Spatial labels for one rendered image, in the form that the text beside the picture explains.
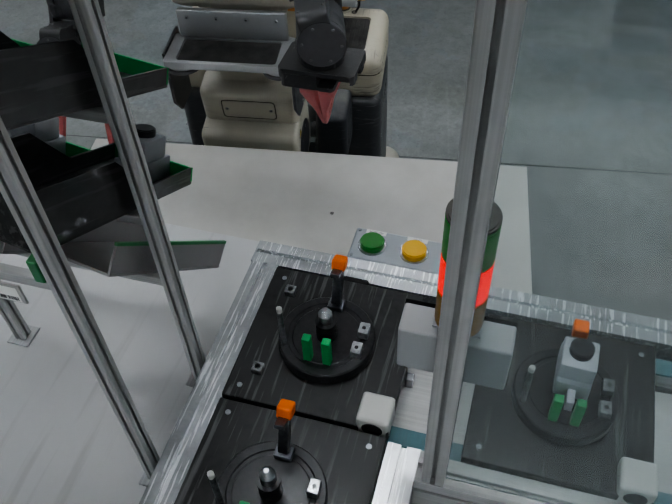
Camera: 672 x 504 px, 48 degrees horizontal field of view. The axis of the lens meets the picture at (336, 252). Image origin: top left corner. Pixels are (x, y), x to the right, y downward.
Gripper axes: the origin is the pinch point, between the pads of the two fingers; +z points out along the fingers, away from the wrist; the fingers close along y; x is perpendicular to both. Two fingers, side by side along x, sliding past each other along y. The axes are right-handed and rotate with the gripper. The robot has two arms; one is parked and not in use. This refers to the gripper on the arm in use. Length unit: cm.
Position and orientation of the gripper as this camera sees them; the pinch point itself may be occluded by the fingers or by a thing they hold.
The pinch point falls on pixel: (325, 115)
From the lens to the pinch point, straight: 105.8
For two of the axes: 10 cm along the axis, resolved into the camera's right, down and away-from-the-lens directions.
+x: 2.8, -7.2, 6.4
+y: 9.6, 1.8, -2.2
